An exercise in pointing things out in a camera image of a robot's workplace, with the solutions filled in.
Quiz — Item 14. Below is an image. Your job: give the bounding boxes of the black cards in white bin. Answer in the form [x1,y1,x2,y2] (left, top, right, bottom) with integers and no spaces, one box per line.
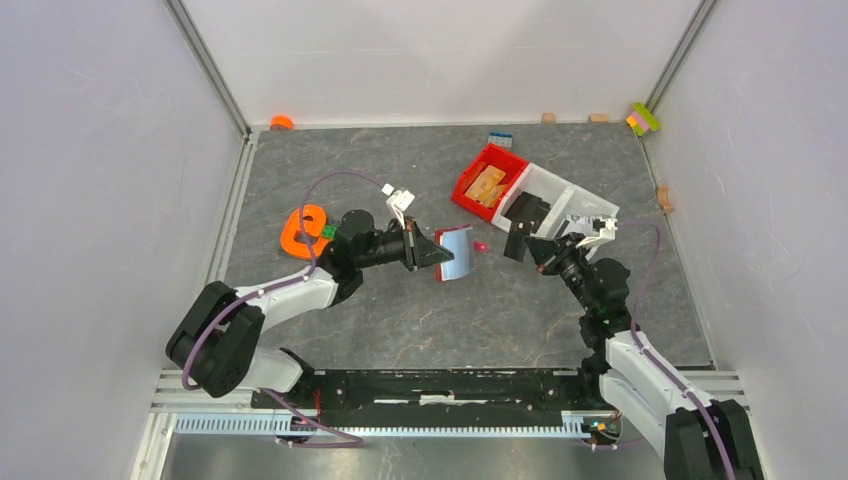
[503,191,551,233]

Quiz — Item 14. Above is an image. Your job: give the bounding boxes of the colourful toy brick stack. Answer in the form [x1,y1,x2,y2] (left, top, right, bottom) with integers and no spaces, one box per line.
[625,102,662,137]

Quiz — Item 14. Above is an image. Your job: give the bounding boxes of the wooden piece right edge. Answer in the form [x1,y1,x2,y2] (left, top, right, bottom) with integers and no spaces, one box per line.
[656,185,675,215]

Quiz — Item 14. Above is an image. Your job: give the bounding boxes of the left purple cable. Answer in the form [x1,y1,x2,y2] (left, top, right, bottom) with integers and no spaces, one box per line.
[180,170,392,449]

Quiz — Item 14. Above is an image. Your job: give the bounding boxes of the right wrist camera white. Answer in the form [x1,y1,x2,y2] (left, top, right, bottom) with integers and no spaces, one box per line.
[578,216,618,249]

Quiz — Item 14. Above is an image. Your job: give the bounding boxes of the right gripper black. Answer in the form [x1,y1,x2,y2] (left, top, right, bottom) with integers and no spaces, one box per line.
[523,231,596,314]

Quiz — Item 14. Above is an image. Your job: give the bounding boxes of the grey slotted cable duct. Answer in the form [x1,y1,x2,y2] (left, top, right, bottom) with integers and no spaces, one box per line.
[173,411,588,439]

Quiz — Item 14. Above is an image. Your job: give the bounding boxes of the red plastic bin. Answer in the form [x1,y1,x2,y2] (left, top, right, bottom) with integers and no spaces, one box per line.
[451,143,529,222]

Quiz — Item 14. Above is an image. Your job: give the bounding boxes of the red leather card holder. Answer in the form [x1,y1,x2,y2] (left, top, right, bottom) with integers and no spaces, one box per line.
[435,224,490,282]

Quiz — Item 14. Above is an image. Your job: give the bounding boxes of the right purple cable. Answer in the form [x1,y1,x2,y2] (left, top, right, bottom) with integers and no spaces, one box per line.
[589,221,738,480]

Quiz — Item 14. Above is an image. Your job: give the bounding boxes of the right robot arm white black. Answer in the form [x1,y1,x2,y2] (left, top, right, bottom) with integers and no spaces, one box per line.
[525,233,764,479]

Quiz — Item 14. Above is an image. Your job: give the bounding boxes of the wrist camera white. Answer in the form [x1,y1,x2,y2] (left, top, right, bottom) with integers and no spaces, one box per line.
[381,183,415,225]
[578,216,618,249]

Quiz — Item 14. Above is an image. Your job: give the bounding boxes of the black credit card with stripe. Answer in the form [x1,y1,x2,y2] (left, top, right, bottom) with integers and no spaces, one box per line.
[503,220,532,262]

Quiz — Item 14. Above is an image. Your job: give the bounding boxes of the purple cable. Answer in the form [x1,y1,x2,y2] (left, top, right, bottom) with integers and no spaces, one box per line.
[180,170,392,449]
[589,221,738,480]

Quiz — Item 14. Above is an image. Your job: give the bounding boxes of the blue white small block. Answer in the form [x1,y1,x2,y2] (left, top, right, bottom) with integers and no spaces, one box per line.
[488,132,513,150]

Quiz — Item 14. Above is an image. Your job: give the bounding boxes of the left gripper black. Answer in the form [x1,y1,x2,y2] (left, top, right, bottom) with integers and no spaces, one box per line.
[356,216,453,272]

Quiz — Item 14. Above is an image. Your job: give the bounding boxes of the white divided plastic bin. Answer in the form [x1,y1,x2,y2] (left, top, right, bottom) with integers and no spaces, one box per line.
[491,163,619,256]

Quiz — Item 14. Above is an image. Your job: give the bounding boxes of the small orange cap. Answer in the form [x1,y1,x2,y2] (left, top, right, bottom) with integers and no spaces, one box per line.
[269,115,294,131]

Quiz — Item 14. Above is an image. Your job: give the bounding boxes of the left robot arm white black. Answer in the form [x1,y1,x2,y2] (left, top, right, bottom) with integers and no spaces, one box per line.
[165,210,454,408]

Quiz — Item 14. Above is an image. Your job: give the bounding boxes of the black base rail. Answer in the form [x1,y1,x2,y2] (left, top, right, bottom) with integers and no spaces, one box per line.
[280,367,614,412]

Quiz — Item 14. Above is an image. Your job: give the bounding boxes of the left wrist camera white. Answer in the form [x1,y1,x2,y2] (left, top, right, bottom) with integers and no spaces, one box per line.
[381,183,415,225]

